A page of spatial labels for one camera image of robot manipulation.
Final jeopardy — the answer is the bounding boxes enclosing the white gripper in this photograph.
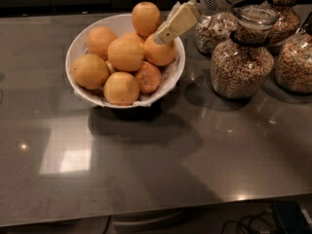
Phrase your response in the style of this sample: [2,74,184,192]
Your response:
[154,0,231,45]

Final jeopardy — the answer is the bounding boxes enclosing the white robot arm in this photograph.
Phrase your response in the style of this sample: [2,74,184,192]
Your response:
[154,0,247,45]

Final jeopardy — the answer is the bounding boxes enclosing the partly hidden middle orange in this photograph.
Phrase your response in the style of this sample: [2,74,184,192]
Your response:
[122,31,145,46]

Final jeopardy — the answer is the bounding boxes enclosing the glass jar with white cereal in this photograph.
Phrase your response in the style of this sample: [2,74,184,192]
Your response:
[195,12,236,55]

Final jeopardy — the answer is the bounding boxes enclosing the wrinkled orange at front right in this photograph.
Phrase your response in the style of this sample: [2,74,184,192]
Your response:
[135,61,162,95]

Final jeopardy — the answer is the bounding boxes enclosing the front glass cereal jar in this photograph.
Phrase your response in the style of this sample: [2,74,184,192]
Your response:
[211,5,280,99]

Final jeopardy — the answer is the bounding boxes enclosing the back right glass cereal jar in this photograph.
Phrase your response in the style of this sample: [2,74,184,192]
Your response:
[261,0,300,55]

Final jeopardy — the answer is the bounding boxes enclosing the black box under table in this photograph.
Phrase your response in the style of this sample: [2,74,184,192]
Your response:
[271,202,312,234]

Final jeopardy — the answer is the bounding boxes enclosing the black cables under table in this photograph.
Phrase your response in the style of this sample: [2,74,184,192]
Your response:
[220,210,277,234]

